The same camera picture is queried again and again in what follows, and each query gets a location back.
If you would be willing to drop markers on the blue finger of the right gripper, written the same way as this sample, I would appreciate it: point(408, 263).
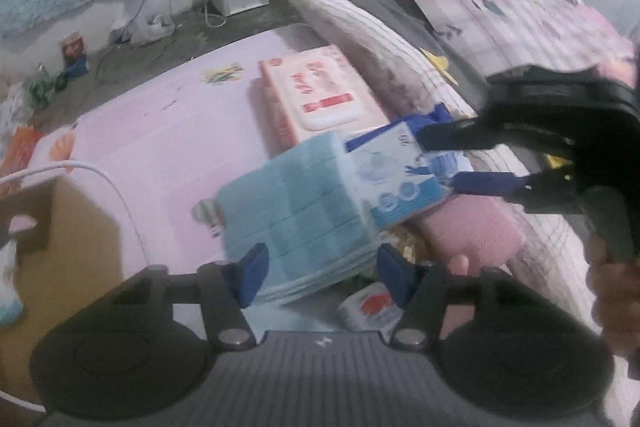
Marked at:
point(436, 126)
point(499, 184)

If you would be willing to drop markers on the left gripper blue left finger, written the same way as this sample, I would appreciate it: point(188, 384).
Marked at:
point(245, 277)

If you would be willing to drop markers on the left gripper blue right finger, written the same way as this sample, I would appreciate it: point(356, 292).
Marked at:
point(401, 277)

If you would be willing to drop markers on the pink plush toy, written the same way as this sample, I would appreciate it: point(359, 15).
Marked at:
point(477, 228)

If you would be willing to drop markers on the blue white tissue pack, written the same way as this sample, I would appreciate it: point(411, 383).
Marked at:
point(396, 179)

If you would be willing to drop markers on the blue quilted cloth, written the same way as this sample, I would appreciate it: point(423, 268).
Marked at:
point(303, 205)

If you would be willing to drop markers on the small white tissue packet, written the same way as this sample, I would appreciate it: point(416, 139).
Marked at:
point(372, 309)

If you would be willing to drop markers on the person's right hand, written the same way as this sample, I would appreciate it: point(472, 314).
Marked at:
point(615, 287)

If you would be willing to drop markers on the gold foil packet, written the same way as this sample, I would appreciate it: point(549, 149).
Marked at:
point(411, 245)

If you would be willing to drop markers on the grey blanket yellow prints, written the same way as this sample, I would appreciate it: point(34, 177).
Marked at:
point(406, 18)

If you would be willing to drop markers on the white striped mattress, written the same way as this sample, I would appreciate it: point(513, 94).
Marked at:
point(552, 259)

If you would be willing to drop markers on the pink checked blanket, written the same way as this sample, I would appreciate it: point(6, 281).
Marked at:
point(502, 37)

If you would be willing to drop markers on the pink wet wipes pack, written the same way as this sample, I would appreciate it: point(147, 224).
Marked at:
point(317, 91)

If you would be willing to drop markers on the brown cardboard box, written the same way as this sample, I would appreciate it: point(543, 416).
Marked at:
point(67, 256)

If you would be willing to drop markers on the white plastic bag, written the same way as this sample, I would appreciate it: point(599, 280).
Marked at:
point(142, 30)

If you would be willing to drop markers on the red snack box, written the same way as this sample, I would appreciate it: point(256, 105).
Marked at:
point(73, 49)

